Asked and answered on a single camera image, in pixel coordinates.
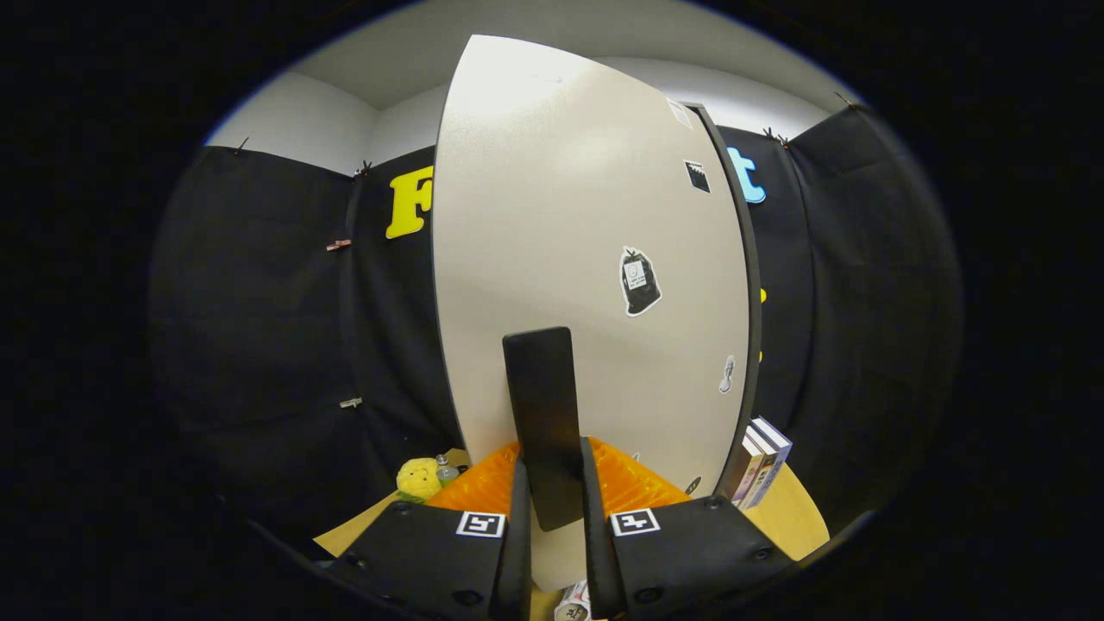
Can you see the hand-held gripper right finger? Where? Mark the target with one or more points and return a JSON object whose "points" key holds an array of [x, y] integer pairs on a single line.
{"points": [[690, 561]]}

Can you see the black backdrop cloth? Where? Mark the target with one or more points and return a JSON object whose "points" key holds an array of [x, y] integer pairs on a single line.
{"points": [[259, 345]]}

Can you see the grey shoe cabinet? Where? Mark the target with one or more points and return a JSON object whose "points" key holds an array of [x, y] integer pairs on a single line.
{"points": [[750, 302]]}

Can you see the yellow plush toy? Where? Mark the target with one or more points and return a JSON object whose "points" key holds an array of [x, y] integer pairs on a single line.
{"points": [[418, 479]]}

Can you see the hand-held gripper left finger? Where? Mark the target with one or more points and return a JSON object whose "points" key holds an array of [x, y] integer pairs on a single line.
{"points": [[431, 561]]}

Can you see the green label bottle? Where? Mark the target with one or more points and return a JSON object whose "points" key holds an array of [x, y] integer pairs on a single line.
{"points": [[446, 470]]}

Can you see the white canvas shoe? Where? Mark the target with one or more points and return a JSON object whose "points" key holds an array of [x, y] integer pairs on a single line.
{"points": [[572, 604]]}

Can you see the pink cloth clip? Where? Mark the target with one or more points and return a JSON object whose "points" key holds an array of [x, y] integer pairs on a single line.
{"points": [[338, 245]]}

